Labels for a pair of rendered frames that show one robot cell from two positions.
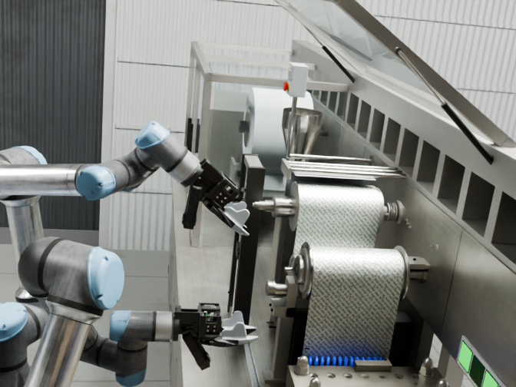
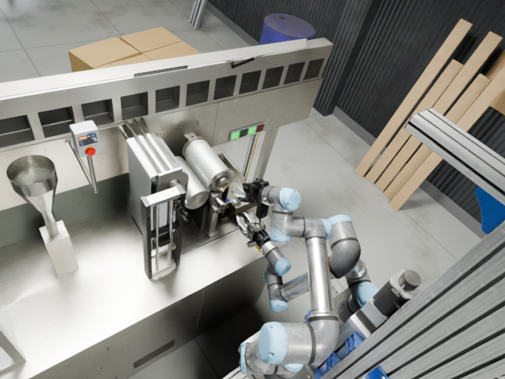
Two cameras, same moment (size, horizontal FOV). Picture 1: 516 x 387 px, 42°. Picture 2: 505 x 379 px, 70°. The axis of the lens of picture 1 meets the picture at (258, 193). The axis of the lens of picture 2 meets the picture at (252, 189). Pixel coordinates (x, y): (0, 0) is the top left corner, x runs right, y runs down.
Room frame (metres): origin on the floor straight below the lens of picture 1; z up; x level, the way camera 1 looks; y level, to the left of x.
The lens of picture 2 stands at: (2.18, 0.88, 2.48)
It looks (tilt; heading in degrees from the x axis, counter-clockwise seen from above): 46 degrees down; 233
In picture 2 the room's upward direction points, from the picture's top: 16 degrees clockwise
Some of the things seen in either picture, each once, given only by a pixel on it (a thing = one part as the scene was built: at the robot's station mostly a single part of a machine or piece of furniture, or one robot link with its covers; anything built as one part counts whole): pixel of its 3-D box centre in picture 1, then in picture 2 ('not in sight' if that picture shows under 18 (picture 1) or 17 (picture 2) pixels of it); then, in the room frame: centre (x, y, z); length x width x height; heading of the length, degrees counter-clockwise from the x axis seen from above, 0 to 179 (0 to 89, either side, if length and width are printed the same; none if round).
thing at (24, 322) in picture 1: (6, 332); (288, 358); (1.58, 0.63, 0.98); 0.13 x 0.12 x 0.14; 157
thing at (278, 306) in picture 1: (279, 330); (214, 215); (1.62, -0.10, 1.05); 0.06 x 0.05 x 0.31; 100
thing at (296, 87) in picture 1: (294, 80); (86, 140); (2.14, -0.08, 1.66); 0.07 x 0.07 x 0.10; 10
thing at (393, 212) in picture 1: (387, 211); not in sight; (1.89, -0.39, 1.33); 0.07 x 0.07 x 0.07; 10
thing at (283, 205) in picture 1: (283, 206); (176, 189); (1.84, -0.08, 1.33); 0.06 x 0.06 x 0.06; 10
